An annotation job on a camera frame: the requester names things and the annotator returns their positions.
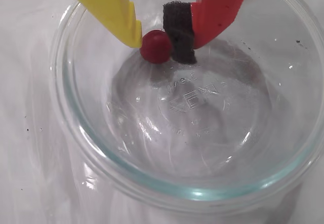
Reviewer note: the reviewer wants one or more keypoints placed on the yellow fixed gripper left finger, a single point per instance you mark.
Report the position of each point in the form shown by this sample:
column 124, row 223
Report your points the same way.
column 106, row 6

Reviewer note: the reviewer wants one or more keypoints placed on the red round candy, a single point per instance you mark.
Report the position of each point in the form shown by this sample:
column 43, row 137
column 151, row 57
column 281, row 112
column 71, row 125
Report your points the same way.
column 156, row 46

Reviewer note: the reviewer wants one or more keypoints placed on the glass bowl for red candies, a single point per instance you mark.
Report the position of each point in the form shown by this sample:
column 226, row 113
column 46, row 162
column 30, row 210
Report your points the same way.
column 101, row 132

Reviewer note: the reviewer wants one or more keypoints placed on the gripper red moving right finger foam pad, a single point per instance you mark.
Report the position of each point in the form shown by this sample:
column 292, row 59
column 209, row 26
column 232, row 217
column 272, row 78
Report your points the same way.
column 217, row 8

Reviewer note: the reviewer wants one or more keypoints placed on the white tablecloth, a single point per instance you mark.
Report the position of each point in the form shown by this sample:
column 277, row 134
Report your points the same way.
column 25, row 82

